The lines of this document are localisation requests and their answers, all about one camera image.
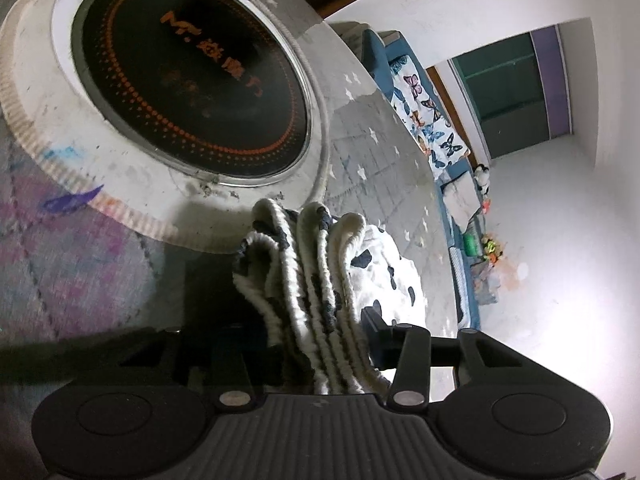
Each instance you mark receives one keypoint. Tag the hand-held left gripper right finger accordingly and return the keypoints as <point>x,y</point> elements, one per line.
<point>374,331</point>

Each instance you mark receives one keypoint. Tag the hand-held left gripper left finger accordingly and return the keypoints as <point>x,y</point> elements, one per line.
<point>234,362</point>

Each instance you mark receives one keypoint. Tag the white black-spotted fleece garment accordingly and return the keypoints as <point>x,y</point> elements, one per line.
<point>345,285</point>

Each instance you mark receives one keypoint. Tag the blue sofa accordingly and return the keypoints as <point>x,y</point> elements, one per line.
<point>465,280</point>

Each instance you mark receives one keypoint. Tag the green toy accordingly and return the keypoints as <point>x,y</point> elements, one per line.
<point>471,244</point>

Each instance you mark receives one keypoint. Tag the orange toy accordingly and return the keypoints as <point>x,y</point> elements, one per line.
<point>492,250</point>

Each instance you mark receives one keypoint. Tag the white pillow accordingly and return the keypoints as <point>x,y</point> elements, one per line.
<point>462,197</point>

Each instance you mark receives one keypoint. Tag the grey star-print quilted mat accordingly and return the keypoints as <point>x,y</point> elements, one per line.
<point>385,160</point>

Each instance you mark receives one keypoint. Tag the black and white plush toy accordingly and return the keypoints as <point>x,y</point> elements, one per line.
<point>482,177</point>

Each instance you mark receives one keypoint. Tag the white butterfly-print blanket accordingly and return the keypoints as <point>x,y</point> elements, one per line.
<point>430,120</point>

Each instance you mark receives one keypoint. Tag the green glass door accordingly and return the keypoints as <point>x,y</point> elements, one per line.
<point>505,95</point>

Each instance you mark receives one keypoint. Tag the round built-in induction cooker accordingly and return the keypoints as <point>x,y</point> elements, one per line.
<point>190,75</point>

